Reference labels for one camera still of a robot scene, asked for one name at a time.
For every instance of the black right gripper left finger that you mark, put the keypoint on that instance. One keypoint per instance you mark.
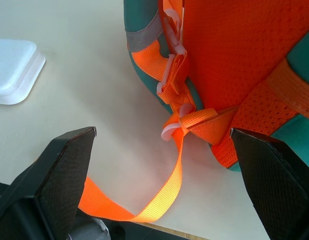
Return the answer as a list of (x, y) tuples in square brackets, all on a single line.
[(57, 180)]

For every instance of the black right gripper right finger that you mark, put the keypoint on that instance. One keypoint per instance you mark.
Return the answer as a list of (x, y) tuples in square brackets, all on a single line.
[(272, 180)]

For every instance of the orange and teal backpack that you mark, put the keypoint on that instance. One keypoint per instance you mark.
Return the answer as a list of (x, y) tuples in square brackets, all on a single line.
[(219, 62)]

